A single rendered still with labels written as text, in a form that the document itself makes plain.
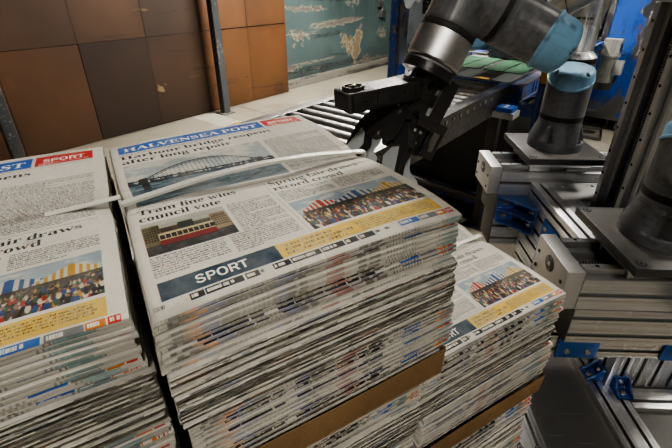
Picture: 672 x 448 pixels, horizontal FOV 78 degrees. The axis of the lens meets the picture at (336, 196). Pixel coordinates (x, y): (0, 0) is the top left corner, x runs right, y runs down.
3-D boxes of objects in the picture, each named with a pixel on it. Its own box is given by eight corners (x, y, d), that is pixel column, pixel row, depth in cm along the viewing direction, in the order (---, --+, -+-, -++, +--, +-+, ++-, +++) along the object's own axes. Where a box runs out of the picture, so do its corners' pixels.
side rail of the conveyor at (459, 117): (348, 204, 120) (349, 166, 115) (334, 198, 123) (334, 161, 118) (508, 107, 212) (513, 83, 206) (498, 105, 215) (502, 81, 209)
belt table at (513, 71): (518, 104, 208) (522, 84, 204) (406, 86, 245) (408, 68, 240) (555, 81, 256) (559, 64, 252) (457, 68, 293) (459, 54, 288)
